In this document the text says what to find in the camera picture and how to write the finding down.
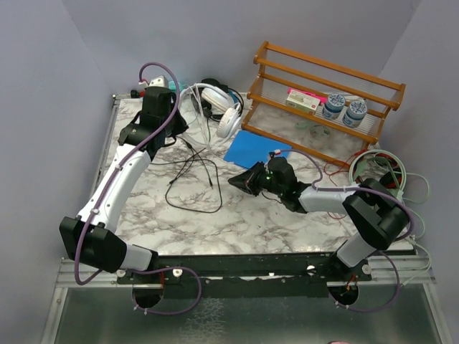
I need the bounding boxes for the red black headphones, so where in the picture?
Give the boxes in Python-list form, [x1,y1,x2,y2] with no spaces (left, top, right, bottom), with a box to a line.
[361,153,404,190]

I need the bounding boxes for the left blue-lid jar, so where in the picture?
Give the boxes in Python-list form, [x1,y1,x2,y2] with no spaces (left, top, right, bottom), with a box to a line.
[322,93,346,120]

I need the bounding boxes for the black blue headphones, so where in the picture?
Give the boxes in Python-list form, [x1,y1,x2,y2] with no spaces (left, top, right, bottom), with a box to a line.
[198,78,245,122]

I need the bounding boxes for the red black connector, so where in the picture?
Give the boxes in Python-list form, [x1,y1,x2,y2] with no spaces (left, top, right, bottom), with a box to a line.
[130,90,144,99]

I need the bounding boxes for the blue notebook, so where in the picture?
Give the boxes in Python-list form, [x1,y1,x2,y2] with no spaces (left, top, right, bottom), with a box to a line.
[224,130,292,169]

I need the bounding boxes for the white headphone cable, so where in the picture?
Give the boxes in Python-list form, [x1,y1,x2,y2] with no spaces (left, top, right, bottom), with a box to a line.
[179,85,230,151]

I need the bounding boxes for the blue-lid jar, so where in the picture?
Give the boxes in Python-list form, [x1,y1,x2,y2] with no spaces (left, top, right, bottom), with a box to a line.
[342,100,368,128]
[322,93,346,120]

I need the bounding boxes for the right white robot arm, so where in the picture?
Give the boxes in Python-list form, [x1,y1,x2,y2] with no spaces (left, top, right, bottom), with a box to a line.
[228,157,411,280]

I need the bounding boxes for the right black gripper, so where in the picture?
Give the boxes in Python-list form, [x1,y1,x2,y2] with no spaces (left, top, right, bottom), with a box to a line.
[229,161,285,196]

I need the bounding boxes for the green headphones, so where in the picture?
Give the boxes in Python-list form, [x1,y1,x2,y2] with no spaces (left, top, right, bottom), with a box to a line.
[348,149,430,205]

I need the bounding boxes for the white green box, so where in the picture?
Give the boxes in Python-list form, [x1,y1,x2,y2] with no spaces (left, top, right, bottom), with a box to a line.
[285,90,320,115]

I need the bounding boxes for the black headphone cable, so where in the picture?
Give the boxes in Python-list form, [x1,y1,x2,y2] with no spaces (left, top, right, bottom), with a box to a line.
[152,135,223,214]

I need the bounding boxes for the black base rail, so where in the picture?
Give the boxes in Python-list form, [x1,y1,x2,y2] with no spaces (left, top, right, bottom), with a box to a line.
[114,252,372,298]

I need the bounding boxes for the white over-ear headphones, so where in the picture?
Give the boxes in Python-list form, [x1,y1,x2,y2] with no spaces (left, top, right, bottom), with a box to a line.
[180,82,242,139]

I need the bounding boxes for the tape roll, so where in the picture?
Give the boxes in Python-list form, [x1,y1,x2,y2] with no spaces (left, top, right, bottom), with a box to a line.
[310,125,331,140]

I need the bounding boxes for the right blue-lid jar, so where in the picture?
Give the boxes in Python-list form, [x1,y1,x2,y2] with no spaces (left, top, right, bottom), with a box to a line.
[342,100,368,128]

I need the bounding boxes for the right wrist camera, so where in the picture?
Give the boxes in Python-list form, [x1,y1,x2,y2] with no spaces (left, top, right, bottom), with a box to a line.
[269,149,283,158]

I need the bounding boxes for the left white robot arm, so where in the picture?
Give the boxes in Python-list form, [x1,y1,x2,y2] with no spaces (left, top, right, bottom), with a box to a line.
[59,86,187,283]

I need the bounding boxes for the wooden shelf rack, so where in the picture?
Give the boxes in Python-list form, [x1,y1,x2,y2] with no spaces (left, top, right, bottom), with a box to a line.
[242,42,406,166]

